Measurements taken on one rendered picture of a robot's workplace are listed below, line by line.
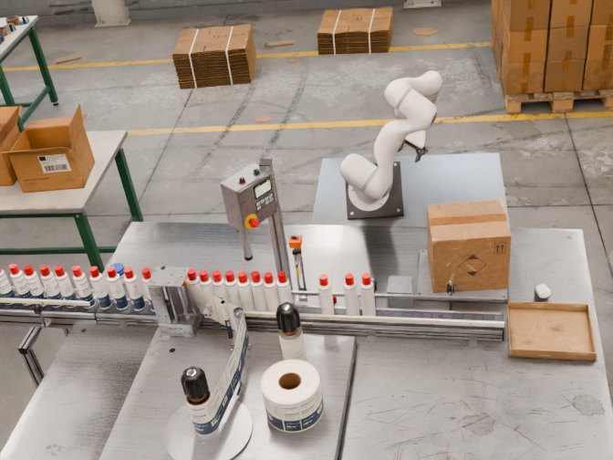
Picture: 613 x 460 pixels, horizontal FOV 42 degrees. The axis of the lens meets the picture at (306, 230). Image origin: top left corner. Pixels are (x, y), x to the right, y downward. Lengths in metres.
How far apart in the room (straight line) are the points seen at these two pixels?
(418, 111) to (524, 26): 2.88
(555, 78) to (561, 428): 3.70
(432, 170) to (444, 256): 0.96
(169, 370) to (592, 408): 1.52
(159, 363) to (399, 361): 0.91
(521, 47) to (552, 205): 1.32
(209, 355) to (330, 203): 1.12
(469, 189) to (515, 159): 1.80
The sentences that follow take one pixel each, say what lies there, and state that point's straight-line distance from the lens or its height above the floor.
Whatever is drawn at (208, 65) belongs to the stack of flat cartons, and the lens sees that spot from 6.91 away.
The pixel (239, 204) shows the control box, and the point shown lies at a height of 1.41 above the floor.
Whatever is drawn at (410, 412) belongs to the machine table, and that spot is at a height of 0.83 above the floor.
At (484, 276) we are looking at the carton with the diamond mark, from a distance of 3.21.
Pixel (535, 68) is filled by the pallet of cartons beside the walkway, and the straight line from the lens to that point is 6.06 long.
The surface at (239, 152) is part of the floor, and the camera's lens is 5.94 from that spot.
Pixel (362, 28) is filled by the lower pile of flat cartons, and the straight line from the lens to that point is 7.19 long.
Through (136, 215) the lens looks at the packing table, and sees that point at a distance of 5.12.
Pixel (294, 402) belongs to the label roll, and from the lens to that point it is 2.65.
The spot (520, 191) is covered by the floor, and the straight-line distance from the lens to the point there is 5.31.
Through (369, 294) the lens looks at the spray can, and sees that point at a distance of 3.01.
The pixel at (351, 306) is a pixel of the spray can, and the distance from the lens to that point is 3.05.
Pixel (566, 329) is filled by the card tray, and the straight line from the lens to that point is 3.16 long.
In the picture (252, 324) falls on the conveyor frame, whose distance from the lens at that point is 3.18.
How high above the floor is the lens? 3.02
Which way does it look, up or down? 37 degrees down
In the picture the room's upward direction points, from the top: 8 degrees counter-clockwise
